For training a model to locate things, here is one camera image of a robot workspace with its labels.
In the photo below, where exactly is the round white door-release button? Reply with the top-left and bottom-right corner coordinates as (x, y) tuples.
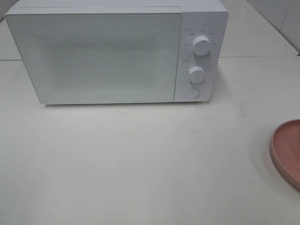
(185, 88), (200, 99)

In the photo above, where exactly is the white microwave oven body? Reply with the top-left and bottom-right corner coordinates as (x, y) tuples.
(5, 0), (229, 104)

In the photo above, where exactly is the lower white timer knob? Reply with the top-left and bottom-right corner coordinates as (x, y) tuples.
(188, 66), (205, 83)

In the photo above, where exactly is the pink round plate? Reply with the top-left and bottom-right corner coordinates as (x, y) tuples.
(270, 119), (300, 190)

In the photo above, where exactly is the upper white power knob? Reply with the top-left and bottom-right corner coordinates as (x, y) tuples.
(192, 35), (212, 56)

